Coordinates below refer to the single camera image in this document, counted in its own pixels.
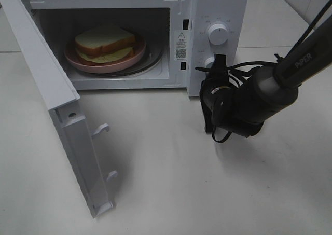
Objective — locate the white microwave knob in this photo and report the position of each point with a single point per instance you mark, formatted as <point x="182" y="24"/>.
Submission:
<point x="218" y="33"/>
<point x="209" y="62"/>

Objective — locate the white microwave oven body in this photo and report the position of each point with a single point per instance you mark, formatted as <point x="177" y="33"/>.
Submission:
<point x="178" y="27"/>

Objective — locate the sandwich with white bread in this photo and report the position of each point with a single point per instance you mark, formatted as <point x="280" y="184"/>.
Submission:
<point x="104" y="44"/>

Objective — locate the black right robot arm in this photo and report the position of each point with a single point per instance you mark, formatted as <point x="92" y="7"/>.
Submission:
<point x="239" y="102"/>

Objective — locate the white microwave door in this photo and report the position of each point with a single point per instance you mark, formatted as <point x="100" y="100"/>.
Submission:
<point x="62" y="102"/>

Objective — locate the glass microwave turntable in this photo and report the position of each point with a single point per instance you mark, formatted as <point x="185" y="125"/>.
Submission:
<point x="150" y="58"/>

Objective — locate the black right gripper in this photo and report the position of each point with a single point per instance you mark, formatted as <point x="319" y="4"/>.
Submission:
<point x="215" y="94"/>

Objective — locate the pink round plate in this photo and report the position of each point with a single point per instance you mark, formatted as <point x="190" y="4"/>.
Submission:
<point x="117" y="66"/>

